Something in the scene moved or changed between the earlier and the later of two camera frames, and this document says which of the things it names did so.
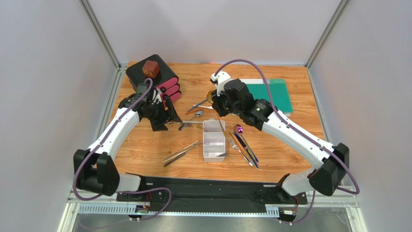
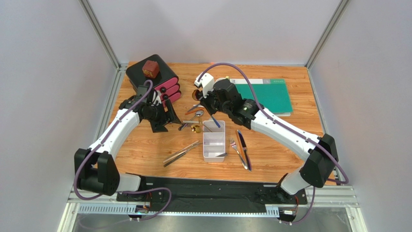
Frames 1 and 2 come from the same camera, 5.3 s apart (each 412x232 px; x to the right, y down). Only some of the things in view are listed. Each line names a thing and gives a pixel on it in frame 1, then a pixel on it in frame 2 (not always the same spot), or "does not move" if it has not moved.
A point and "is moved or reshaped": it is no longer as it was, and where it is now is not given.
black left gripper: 158,125 does not move
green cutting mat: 279,92 does not move
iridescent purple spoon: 239,129 -> 216,123
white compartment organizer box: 213,140 does not move
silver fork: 233,144 is moved or reshaped
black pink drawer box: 154,67 does not move
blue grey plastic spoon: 197,105 does not move
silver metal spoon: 198,113 does not move
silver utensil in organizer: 222,155 does not move
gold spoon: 209,98 -> 196,128
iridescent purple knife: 243,145 is moved or reshaped
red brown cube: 151,68 does not move
